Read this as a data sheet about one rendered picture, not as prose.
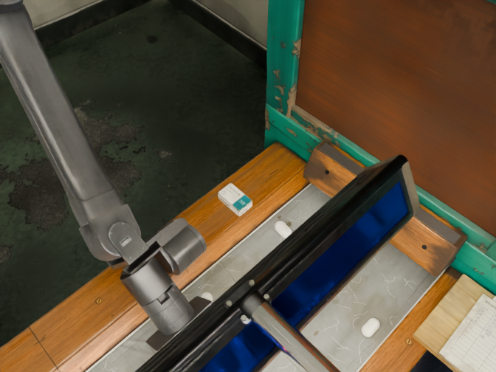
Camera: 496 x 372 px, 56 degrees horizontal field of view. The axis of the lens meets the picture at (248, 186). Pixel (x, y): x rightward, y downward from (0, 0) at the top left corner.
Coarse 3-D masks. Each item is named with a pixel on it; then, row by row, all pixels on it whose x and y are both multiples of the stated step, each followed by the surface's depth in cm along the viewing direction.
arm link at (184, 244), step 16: (128, 224) 63; (176, 224) 69; (112, 240) 62; (128, 240) 63; (144, 240) 70; (160, 240) 67; (176, 240) 68; (192, 240) 69; (128, 256) 62; (176, 256) 67; (192, 256) 69; (176, 272) 69
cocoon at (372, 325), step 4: (368, 320) 77; (372, 320) 76; (376, 320) 76; (368, 324) 76; (372, 324) 76; (376, 324) 76; (364, 328) 76; (368, 328) 75; (372, 328) 75; (376, 328) 76; (364, 332) 75; (368, 332) 75; (372, 332) 75; (368, 336) 75
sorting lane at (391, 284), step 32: (320, 192) 94; (288, 224) 90; (224, 256) 86; (256, 256) 86; (384, 256) 85; (192, 288) 82; (224, 288) 82; (352, 288) 82; (384, 288) 82; (416, 288) 82; (320, 320) 78; (352, 320) 78; (384, 320) 78; (128, 352) 75; (352, 352) 75
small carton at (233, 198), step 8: (224, 192) 89; (232, 192) 89; (240, 192) 89; (224, 200) 88; (232, 200) 88; (240, 200) 88; (248, 200) 88; (232, 208) 88; (240, 208) 87; (248, 208) 89
